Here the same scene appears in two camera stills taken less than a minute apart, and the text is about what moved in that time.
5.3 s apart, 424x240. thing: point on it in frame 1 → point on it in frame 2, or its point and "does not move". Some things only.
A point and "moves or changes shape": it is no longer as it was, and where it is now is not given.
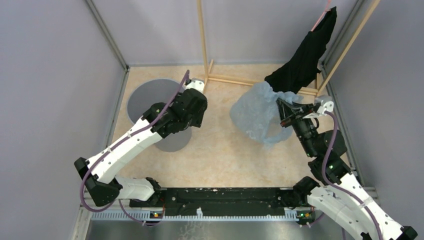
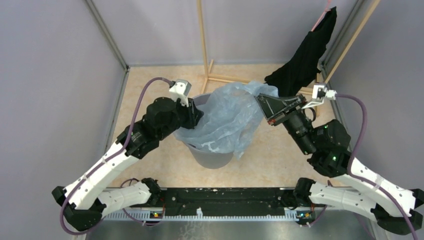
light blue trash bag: x=255 y=113 moves or changes shape
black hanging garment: x=302 y=70 does not move
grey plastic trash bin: x=148 y=92 → x=208 y=159
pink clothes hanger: x=327 y=9 does not move
